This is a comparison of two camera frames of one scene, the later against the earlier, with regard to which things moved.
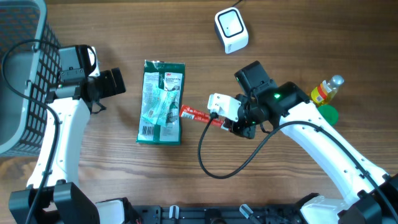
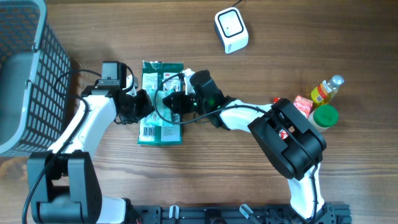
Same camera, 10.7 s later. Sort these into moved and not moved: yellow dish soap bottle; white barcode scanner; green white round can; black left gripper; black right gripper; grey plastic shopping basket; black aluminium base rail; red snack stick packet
Moved: black left gripper; black right gripper; red snack stick packet
Not moved: grey plastic shopping basket; white barcode scanner; black aluminium base rail; yellow dish soap bottle; green white round can
